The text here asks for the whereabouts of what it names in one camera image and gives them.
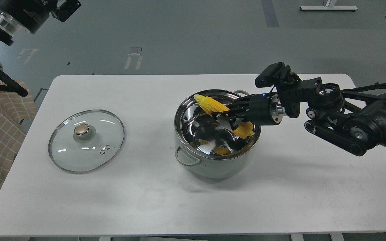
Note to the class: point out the yellow corn cob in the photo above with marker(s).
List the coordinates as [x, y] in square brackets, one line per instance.
[209, 106]

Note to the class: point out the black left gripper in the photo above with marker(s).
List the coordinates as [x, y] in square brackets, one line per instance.
[31, 14]

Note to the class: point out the stainless steel pot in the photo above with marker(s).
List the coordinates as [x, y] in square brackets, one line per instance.
[206, 148]

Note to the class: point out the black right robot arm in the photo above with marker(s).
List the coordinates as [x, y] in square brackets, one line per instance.
[352, 119]

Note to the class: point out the glass pot lid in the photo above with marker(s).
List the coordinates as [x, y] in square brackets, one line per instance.
[86, 141]

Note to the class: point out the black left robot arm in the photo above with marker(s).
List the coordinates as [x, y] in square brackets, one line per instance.
[7, 84]

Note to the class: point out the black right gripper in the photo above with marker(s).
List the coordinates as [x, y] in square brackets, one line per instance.
[261, 110]

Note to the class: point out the white table base bar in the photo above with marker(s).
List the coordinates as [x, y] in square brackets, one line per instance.
[328, 8]

